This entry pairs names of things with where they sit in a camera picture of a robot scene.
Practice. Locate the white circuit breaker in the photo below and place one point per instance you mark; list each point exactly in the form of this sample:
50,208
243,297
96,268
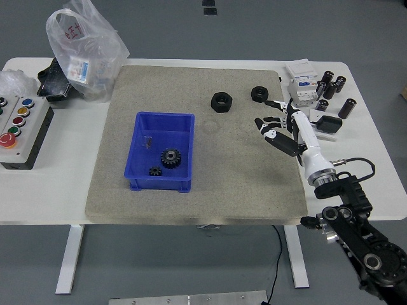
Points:
302,85

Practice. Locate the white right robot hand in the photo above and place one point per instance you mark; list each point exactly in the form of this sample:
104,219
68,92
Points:
310,143

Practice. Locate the clear plastic shopping bag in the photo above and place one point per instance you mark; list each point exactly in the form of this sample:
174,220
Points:
95,41

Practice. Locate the clear bubble wrap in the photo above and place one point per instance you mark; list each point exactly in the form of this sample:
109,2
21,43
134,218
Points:
14,81

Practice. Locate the black flat device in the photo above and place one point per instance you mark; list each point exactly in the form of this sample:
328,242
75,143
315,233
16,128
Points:
52,85

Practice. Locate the silver metal plate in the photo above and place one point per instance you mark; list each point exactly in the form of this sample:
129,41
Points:
187,299

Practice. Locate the blue plastic box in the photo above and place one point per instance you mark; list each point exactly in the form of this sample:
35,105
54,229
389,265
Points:
159,127

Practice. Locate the grey five-button control box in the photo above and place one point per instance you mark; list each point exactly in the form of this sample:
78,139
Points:
35,127

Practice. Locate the grey-brown mat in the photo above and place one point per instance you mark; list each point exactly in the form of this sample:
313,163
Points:
159,82

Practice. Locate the small black gear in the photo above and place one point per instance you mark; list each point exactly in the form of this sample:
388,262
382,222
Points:
155,171

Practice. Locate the white table leg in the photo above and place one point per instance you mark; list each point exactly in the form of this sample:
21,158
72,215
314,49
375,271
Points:
70,257
297,257

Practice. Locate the small clear bag with screws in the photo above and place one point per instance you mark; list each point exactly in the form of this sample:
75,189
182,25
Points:
147,142

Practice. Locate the large black gear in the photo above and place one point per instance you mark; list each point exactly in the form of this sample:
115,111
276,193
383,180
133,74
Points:
171,159

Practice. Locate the small black hex nut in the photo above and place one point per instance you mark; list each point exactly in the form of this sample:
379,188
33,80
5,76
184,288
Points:
260,94

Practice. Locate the black floor socket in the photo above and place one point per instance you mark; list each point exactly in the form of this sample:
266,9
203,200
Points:
210,12
208,2

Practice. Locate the large black hex nut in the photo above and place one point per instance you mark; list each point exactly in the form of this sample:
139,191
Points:
221,102

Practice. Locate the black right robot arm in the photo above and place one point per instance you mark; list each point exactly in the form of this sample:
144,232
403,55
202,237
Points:
353,193

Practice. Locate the black cylindrical capacitor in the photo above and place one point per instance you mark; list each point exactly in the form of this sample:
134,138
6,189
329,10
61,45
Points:
328,77
322,105
347,108
320,89
341,84
330,91

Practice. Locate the white and blue carton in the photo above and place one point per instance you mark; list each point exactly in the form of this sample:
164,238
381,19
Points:
79,69

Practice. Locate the brown cardboard piece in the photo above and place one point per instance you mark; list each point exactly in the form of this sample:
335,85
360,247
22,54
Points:
404,92

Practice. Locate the black power adapter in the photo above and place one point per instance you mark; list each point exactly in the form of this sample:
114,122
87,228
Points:
330,123

